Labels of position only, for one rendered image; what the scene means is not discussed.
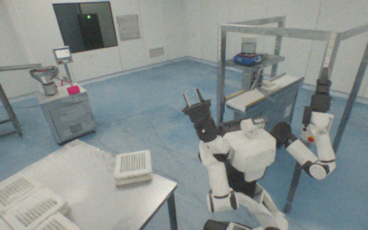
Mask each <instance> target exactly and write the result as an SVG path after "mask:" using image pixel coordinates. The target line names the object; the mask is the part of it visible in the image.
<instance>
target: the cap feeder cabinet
mask: <svg viewBox="0 0 368 230"><path fill-rule="evenodd" d="M73 85H74V86H75V85H78V87H79V88H80V89H79V90H80V92H79V93H75V94H72V95H70V94H69V93H68V92H67V90H66V89H67V88H70V86H71V85H70V84H67V85H64V86H63V87H59V88H58V90H59V91H58V92H57V93H55V95H53V94H49V95H48V94H44V93H45V92H44V91H39V92H36V93H35V94H36V97H37V99H38V101H39V103H40V107H41V109H42V112H43V113H44V115H45V118H46V120H47V123H48V125H49V128H50V131H51V132H52V134H53V137H54V138H55V140H56V141H57V142H58V143H60V146H62V145H63V143H62V142H64V141H67V140H70V139H73V138H75V137H78V136H81V135H82V134H85V133H88V132H91V131H94V132H93V133H95V132H96V131H95V130H96V123H95V119H94V116H93V111H92V109H91V107H90V104H89V100H88V95H87V91H86V90H85V89H84V88H82V86H81V85H80V84H77V83H74V84H73Z"/></svg>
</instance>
